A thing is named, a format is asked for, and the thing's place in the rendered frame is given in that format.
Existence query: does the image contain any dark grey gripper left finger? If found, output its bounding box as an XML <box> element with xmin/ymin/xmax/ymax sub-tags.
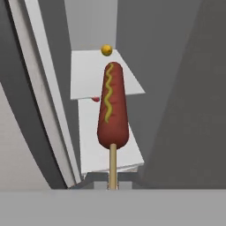
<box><xmin>71</xmin><ymin>172</ymin><xmax>110</xmax><ymax>191</ymax></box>

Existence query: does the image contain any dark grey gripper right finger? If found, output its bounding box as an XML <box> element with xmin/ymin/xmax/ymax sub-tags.
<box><xmin>117</xmin><ymin>171</ymin><xmax>148</xmax><ymax>191</ymax></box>

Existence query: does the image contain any small yellow round fruit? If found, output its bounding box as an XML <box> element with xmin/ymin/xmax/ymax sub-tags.
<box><xmin>101</xmin><ymin>44</ymin><xmax>114</xmax><ymax>57</ymax></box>

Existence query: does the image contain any grey fridge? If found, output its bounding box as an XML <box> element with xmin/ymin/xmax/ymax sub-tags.
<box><xmin>37</xmin><ymin>0</ymin><xmax>226</xmax><ymax>191</ymax></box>

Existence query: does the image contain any hot dog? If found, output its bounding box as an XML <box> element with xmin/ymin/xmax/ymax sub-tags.
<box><xmin>96</xmin><ymin>61</ymin><xmax>131</xmax><ymax>191</ymax></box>

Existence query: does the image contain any grey fridge door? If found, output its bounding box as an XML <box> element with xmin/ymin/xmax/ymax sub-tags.
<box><xmin>0</xmin><ymin>0</ymin><xmax>82</xmax><ymax>190</ymax></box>

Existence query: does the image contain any white fridge shelf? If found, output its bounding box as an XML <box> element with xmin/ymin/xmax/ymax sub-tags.
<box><xmin>77</xmin><ymin>98</ymin><xmax>146</xmax><ymax>178</ymax></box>
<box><xmin>70</xmin><ymin>49</ymin><xmax>147</xmax><ymax>101</ymax></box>

